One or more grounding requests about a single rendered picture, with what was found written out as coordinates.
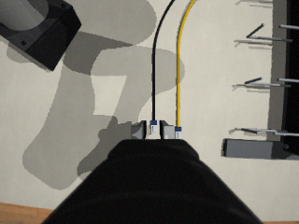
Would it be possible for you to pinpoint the white network cable plug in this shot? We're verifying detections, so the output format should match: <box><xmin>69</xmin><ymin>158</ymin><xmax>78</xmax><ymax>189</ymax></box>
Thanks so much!
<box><xmin>175</xmin><ymin>127</ymin><xmax>181</xmax><ymax>139</ymax></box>

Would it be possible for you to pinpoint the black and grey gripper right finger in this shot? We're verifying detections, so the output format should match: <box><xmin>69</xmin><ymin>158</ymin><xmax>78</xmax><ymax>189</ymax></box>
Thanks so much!
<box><xmin>160</xmin><ymin>120</ymin><xmax>175</xmax><ymax>139</ymax></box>

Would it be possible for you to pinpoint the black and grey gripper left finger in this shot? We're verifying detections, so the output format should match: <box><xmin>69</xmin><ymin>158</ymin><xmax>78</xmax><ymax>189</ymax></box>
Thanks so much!
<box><xmin>131</xmin><ymin>120</ymin><xmax>147</xmax><ymax>139</ymax></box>

